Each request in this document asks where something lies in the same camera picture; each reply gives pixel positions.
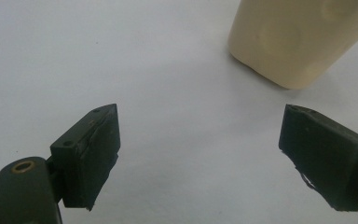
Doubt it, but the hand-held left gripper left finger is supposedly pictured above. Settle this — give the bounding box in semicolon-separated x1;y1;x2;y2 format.
49;103;121;212

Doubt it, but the cream square pen holder cup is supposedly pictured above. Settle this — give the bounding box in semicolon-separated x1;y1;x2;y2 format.
227;0;358;91

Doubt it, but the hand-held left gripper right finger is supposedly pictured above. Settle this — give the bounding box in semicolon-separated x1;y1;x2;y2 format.
278;104;358;213

